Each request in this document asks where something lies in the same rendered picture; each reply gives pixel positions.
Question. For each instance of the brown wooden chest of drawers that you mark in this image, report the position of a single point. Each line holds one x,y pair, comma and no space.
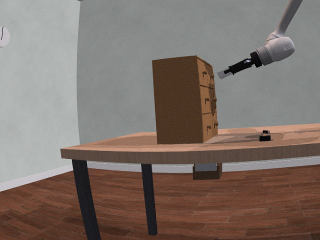
177,100

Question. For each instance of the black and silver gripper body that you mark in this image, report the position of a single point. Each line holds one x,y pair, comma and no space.
255,59

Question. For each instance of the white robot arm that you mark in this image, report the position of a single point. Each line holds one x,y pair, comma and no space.
278,47

